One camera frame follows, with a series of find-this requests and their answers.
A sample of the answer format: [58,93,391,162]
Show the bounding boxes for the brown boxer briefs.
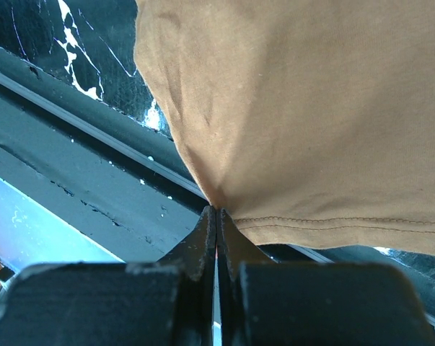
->
[134,1,435,255]

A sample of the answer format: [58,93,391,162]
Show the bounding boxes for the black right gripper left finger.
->
[0,206,216,345]

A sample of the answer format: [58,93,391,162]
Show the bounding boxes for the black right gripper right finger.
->
[216,209,435,345]

